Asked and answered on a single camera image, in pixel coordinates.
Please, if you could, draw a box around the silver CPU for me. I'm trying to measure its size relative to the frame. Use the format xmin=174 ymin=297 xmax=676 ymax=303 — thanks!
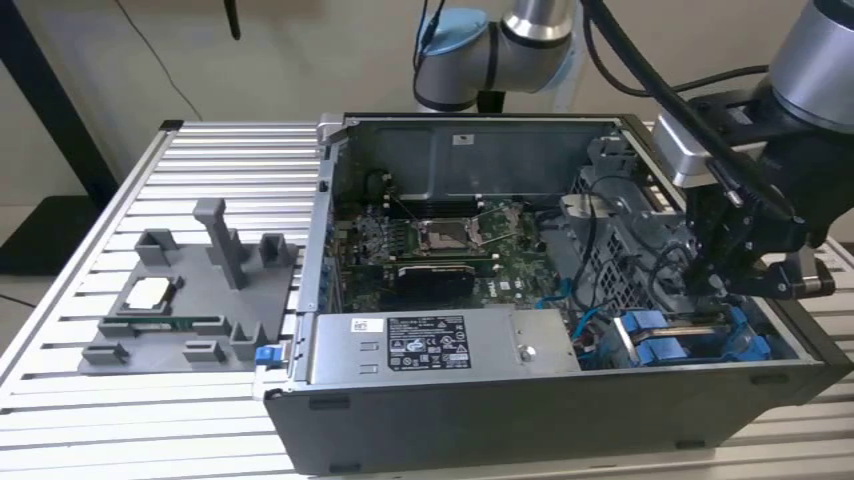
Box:
xmin=125 ymin=277 xmax=179 ymax=311

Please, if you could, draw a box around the silver power supply unit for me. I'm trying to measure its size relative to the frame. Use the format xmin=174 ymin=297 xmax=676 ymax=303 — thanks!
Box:
xmin=303 ymin=307 xmax=581 ymax=386

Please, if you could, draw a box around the green motherboard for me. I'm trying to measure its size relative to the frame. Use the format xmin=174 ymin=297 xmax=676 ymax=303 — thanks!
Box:
xmin=331 ymin=197 xmax=569 ymax=314

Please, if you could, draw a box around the open black PC case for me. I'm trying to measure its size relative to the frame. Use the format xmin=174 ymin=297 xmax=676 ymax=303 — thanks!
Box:
xmin=251 ymin=110 xmax=854 ymax=476

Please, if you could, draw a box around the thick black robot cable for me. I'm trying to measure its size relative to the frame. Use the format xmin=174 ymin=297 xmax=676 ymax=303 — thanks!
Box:
xmin=578 ymin=0 xmax=806 ymax=225

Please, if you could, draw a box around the blue data wire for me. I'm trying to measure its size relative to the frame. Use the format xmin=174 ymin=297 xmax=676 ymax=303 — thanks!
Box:
xmin=537 ymin=292 xmax=620 ymax=357

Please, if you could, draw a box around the thin black looped wire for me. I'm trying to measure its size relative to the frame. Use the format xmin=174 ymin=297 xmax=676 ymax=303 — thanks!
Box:
xmin=574 ymin=174 xmax=646 ymax=314

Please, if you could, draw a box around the black chipset heatsink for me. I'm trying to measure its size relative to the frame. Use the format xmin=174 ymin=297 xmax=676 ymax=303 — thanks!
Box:
xmin=394 ymin=264 xmax=480 ymax=307

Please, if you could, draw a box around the black monitor stand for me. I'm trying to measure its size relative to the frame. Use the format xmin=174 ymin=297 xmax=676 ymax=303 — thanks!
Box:
xmin=0 ymin=0 xmax=122 ymax=276

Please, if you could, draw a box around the thin metal locking lever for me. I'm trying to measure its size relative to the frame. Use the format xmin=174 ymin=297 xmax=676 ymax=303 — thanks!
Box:
xmin=387 ymin=192 xmax=424 ymax=222

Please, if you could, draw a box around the grey parts rack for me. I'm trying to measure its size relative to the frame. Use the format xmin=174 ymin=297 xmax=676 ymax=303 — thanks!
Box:
xmin=77 ymin=197 xmax=302 ymax=376

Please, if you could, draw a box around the CPU socket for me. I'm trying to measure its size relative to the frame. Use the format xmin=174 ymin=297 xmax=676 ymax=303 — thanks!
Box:
xmin=414 ymin=218 xmax=480 ymax=254

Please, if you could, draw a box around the metal socket cover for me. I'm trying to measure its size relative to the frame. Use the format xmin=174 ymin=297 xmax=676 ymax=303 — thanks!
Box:
xmin=472 ymin=207 xmax=526 ymax=247

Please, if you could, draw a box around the silver metal bracket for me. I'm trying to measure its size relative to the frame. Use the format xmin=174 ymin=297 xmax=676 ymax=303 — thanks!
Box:
xmin=558 ymin=193 xmax=614 ymax=221

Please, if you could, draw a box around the green RAM stick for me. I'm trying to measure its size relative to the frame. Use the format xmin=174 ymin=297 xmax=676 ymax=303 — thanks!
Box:
xmin=130 ymin=319 xmax=202 ymax=335

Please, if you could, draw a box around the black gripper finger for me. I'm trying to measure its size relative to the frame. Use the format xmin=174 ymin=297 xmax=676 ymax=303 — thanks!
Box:
xmin=728 ymin=249 xmax=837 ymax=302
xmin=685 ymin=247 xmax=734 ymax=300

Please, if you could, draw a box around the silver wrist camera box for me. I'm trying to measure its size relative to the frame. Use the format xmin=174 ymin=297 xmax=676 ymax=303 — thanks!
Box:
xmin=652 ymin=112 xmax=733 ymax=189

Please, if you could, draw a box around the thin black wall cable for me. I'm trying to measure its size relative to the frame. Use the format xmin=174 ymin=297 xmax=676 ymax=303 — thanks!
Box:
xmin=113 ymin=0 xmax=206 ymax=121

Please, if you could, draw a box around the black antenna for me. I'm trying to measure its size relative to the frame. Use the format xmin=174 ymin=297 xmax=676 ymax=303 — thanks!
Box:
xmin=222 ymin=0 xmax=243 ymax=41

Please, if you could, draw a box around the grey metal disk bay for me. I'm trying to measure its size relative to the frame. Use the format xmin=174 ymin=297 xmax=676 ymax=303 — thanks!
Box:
xmin=546 ymin=134 xmax=769 ymax=369

